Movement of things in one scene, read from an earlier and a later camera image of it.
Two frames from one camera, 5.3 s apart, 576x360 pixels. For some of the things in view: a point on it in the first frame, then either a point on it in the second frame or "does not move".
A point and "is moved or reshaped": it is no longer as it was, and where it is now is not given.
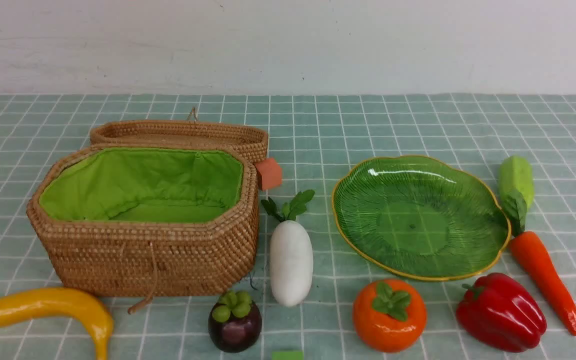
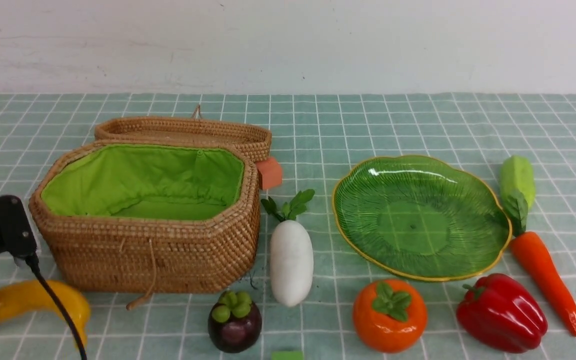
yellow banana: (21, 304) is moved or reshaped
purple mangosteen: (235, 322) does not move
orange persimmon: (389, 316) does not move
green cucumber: (516, 172) does not move
